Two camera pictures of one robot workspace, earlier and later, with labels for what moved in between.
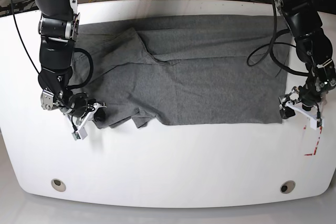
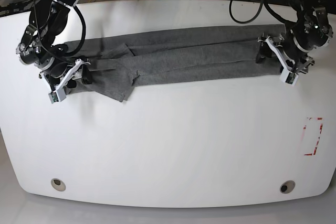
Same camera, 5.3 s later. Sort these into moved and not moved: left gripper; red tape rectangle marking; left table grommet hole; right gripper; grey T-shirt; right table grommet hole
Moved: right gripper; grey T-shirt; left gripper
Not moved: red tape rectangle marking; right table grommet hole; left table grommet hole
